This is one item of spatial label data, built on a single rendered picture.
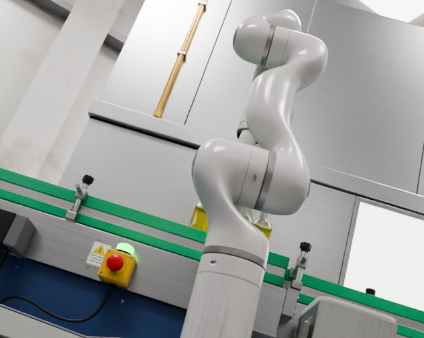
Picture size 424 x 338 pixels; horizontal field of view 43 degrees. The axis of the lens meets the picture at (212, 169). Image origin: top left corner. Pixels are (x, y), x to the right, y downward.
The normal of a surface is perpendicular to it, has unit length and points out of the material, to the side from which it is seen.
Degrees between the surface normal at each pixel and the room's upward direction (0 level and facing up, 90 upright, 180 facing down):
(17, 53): 90
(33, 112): 90
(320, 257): 90
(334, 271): 90
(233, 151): 77
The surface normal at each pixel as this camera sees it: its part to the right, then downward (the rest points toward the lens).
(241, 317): 0.55, -0.21
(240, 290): 0.37, -0.29
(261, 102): -0.40, -0.48
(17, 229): 0.06, -0.43
